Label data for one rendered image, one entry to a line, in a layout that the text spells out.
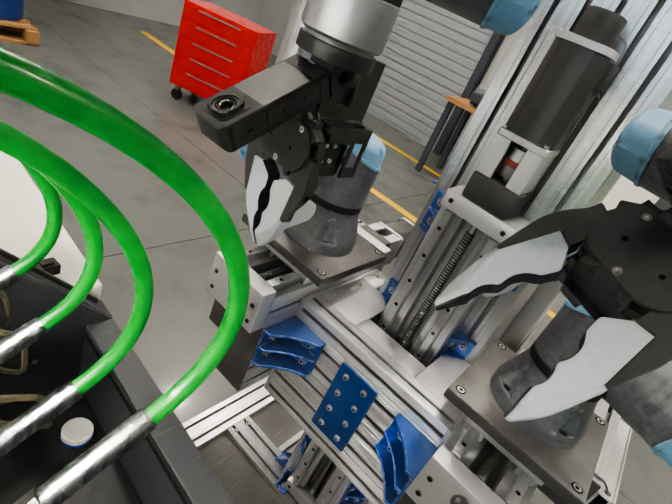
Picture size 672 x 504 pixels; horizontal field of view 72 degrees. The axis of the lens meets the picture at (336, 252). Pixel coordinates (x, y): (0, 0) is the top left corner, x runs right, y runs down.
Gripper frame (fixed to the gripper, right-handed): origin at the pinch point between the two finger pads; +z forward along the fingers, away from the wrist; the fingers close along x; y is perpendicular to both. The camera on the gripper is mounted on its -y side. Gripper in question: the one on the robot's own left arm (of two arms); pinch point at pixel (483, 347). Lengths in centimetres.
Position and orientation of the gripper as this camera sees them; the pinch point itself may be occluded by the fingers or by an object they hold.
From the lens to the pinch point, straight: 30.3
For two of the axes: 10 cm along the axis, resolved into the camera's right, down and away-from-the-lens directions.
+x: -4.1, -7.6, 5.0
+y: 2.5, 4.3, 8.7
